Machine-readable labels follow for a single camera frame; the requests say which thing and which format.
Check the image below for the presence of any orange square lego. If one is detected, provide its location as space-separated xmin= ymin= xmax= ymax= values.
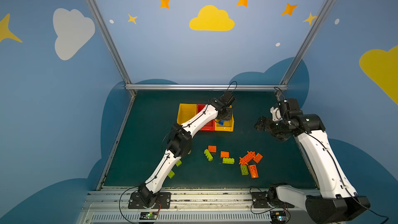
xmin=253 ymin=153 xmax=263 ymax=163

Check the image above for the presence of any green small lego bottom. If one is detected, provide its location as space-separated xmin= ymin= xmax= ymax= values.
xmin=168 ymin=171 xmax=175 ymax=178

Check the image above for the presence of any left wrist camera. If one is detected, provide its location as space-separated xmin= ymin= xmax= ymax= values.
xmin=220 ymin=91 xmax=235 ymax=107

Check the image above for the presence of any green long lego centre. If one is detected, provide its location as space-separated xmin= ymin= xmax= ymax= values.
xmin=204 ymin=149 xmax=214 ymax=161

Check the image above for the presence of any right aluminium frame post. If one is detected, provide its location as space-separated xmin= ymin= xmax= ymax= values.
xmin=275 ymin=0 xmax=337 ymax=100

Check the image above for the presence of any green lego flat centre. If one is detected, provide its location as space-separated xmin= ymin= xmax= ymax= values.
xmin=222 ymin=158 xmax=235 ymax=164

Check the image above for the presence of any red middle bin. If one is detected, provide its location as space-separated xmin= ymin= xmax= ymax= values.
xmin=197 ymin=104 xmax=215 ymax=131

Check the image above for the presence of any yellow bin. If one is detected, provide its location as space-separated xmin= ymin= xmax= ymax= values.
xmin=177 ymin=103 xmax=197 ymax=125
xmin=215 ymin=117 xmax=234 ymax=132

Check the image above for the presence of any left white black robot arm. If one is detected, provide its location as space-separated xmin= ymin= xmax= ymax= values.
xmin=137 ymin=92 xmax=235 ymax=207

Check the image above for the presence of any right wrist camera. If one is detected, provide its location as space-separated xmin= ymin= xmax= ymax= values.
xmin=270 ymin=98 xmax=303 ymax=121

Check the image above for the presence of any aluminium frame post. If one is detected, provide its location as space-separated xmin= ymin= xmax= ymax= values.
xmin=275 ymin=0 xmax=337 ymax=100
xmin=85 ymin=0 xmax=136 ymax=97

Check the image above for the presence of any left yellow bin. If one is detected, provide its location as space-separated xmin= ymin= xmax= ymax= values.
xmin=177 ymin=103 xmax=197 ymax=125

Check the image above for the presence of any right controller board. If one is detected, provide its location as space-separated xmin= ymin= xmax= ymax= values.
xmin=269 ymin=211 xmax=288 ymax=224

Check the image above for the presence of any right yellow bin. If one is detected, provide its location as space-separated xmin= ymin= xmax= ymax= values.
xmin=215 ymin=117 xmax=234 ymax=132

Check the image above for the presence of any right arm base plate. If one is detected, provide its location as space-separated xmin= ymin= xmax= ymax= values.
xmin=250 ymin=191 xmax=295 ymax=208

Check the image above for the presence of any front aluminium rail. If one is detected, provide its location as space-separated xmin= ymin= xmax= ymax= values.
xmin=76 ymin=188 xmax=346 ymax=224

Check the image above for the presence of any left controller board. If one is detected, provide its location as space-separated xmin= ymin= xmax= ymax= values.
xmin=140 ymin=212 xmax=158 ymax=221

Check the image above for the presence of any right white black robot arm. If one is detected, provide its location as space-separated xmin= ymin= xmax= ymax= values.
xmin=255 ymin=114 xmax=371 ymax=224

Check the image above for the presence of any controller board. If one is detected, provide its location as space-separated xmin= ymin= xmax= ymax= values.
xmin=140 ymin=212 xmax=158 ymax=221
xmin=269 ymin=211 xmax=288 ymax=224

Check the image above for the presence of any horizontal aluminium frame bar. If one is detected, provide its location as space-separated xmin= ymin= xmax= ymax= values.
xmin=125 ymin=84 xmax=288 ymax=91

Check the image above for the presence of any green lego upside down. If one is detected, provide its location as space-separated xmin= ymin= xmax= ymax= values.
xmin=240 ymin=165 xmax=249 ymax=176

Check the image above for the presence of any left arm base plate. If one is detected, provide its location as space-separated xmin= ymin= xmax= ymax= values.
xmin=127 ymin=192 xmax=171 ymax=209

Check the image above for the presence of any orange long lego bottom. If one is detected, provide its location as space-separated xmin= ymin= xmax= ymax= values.
xmin=248 ymin=164 xmax=259 ymax=178

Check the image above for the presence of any left aluminium frame post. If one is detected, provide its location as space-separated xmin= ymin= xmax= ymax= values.
xmin=85 ymin=0 xmax=136 ymax=97

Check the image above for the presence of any orange lego plane piece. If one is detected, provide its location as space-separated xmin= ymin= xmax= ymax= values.
xmin=239 ymin=151 xmax=256 ymax=166

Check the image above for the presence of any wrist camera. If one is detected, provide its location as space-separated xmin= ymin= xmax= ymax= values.
xmin=270 ymin=98 xmax=303 ymax=121
xmin=220 ymin=91 xmax=235 ymax=107

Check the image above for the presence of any orange lego brick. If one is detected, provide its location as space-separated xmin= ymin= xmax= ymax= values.
xmin=208 ymin=146 xmax=217 ymax=153
xmin=220 ymin=151 xmax=230 ymax=158

